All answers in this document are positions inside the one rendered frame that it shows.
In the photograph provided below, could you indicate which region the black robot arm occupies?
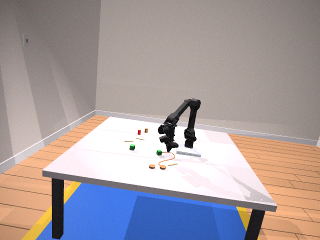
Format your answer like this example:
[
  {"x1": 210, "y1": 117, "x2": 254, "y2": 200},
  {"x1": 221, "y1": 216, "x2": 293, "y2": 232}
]
[{"x1": 158, "y1": 98, "x2": 201, "y2": 149}]

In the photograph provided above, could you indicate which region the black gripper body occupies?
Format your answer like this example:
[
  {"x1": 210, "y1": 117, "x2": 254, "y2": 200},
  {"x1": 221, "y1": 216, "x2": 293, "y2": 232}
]
[{"x1": 165, "y1": 133, "x2": 179, "y2": 148}]

